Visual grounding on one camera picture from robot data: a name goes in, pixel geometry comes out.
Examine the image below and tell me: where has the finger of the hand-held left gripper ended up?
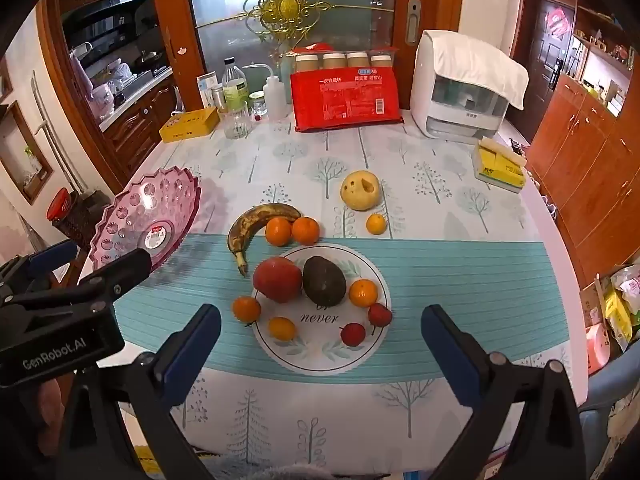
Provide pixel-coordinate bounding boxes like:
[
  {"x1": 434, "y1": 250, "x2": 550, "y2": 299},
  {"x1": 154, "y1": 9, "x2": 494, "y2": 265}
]
[
  {"x1": 69, "y1": 249, "x2": 152, "y2": 311},
  {"x1": 29, "y1": 239, "x2": 79, "y2": 279}
]

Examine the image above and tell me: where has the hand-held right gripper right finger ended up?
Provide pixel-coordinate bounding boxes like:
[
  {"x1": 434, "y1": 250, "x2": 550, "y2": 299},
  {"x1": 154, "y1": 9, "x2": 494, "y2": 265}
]
[{"x1": 420, "y1": 304, "x2": 588, "y2": 480}]

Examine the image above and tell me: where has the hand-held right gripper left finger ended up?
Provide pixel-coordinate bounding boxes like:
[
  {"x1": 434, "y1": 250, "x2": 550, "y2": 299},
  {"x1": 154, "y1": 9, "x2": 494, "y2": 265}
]
[{"x1": 57, "y1": 304, "x2": 222, "y2": 480}]

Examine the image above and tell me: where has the pink glass fruit tray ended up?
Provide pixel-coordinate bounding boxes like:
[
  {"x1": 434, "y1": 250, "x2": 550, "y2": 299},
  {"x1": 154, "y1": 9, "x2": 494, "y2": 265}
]
[{"x1": 90, "y1": 167, "x2": 202, "y2": 272}]

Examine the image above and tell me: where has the red apple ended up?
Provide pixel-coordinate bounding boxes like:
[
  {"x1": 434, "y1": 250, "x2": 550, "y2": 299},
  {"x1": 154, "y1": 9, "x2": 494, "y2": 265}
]
[{"x1": 252, "y1": 256, "x2": 304, "y2": 304}]

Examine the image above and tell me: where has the spotted yellow banana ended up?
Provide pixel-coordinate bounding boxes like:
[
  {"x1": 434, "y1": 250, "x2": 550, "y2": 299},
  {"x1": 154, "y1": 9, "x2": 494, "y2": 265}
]
[{"x1": 227, "y1": 203, "x2": 303, "y2": 277}]

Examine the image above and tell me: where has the dark avocado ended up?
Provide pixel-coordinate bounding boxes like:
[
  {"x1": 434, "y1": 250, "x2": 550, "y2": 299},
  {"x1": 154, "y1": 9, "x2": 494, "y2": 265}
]
[{"x1": 302, "y1": 256, "x2": 347, "y2": 307}]

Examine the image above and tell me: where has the yellow pear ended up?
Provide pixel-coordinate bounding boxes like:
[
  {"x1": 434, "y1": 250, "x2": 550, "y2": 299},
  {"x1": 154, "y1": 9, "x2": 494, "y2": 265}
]
[{"x1": 340, "y1": 170, "x2": 382, "y2": 211}]

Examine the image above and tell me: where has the red lidded jar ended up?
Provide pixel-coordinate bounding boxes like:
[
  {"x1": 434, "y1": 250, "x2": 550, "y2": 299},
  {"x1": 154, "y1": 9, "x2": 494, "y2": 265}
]
[{"x1": 47, "y1": 187, "x2": 71, "y2": 222}]

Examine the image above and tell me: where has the tree printed tablecloth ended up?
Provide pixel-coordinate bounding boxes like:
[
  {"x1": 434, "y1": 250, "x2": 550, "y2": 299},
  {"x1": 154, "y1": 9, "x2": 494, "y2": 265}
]
[{"x1": 80, "y1": 105, "x2": 588, "y2": 480}]

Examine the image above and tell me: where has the wooden kitchen cabinet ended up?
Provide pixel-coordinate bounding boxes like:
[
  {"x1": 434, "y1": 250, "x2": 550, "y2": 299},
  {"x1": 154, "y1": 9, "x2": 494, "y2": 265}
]
[{"x1": 100, "y1": 80, "x2": 177, "y2": 171}]

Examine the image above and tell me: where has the cardboard box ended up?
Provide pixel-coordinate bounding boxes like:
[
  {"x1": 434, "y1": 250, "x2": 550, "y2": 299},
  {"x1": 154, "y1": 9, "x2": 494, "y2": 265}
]
[{"x1": 580, "y1": 265, "x2": 640, "y2": 376}]

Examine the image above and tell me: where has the yellow box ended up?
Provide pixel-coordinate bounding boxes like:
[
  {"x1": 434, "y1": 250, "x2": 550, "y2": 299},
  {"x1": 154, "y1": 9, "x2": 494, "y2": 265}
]
[{"x1": 159, "y1": 107, "x2": 221, "y2": 144}]

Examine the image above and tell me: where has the blue chair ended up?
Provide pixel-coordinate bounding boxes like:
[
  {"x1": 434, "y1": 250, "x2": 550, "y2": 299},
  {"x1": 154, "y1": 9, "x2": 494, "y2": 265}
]
[{"x1": 580, "y1": 355, "x2": 640, "y2": 461}]

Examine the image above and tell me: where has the clear glass tumbler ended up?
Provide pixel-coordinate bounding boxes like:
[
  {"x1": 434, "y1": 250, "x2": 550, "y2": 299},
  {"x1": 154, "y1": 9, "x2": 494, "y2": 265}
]
[{"x1": 223, "y1": 105, "x2": 251, "y2": 140}]

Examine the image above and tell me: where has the white and blue carton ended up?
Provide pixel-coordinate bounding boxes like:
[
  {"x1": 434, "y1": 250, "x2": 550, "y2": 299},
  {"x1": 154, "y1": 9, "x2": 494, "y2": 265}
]
[{"x1": 196, "y1": 72, "x2": 221, "y2": 110}]

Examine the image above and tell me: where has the clear bottle with green label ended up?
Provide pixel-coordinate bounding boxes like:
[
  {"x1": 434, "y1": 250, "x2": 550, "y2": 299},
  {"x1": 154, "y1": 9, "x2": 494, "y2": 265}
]
[{"x1": 221, "y1": 56, "x2": 249, "y2": 111}]

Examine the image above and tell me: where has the white squeeze bottle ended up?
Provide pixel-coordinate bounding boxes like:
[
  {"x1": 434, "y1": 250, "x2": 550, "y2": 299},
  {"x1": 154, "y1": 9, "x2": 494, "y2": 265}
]
[{"x1": 243, "y1": 62, "x2": 287, "y2": 121}]

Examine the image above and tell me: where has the white countertop appliance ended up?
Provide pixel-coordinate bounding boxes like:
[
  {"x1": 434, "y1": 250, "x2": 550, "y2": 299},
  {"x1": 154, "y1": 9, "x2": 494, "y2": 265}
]
[{"x1": 410, "y1": 30, "x2": 511, "y2": 141}]

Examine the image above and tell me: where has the red plastic package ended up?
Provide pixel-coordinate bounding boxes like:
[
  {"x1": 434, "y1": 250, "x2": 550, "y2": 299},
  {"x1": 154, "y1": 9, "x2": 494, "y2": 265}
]
[{"x1": 290, "y1": 69, "x2": 405, "y2": 133}]

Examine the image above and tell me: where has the frosted glass door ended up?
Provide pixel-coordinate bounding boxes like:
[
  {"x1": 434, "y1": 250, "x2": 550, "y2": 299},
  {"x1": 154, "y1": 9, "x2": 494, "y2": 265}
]
[{"x1": 182, "y1": 0, "x2": 401, "y2": 81}]

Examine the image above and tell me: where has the white cloth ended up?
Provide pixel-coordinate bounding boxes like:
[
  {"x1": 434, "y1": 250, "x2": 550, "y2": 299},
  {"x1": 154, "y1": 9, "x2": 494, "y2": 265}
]
[{"x1": 425, "y1": 30, "x2": 530, "y2": 110}]

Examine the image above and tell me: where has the gold door ornament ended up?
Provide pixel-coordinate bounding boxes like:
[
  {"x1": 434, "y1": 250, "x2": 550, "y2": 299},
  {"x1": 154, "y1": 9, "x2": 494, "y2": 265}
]
[{"x1": 243, "y1": 0, "x2": 333, "y2": 43}]

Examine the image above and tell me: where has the dark entrance door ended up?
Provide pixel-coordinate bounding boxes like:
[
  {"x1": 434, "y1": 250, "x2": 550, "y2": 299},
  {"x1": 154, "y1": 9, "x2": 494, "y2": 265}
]
[{"x1": 524, "y1": 0, "x2": 576, "y2": 92}]

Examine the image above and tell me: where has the red door decoration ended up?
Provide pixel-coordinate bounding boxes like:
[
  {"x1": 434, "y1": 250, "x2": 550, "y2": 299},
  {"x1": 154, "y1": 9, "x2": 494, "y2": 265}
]
[{"x1": 546, "y1": 7, "x2": 568, "y2": 36}]

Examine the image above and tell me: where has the wooden picture frame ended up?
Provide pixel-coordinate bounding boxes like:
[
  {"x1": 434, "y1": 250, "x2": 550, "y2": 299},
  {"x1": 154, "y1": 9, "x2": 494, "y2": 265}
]
[{"x1": 0, "y1": 102, "x2": 53, "y2": 206}]

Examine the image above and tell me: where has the silver door handle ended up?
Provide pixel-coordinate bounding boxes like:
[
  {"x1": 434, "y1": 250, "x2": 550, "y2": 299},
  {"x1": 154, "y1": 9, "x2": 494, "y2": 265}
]
[{"x1": 406, "y1": 0, "x2": 422, "y2": 45}]

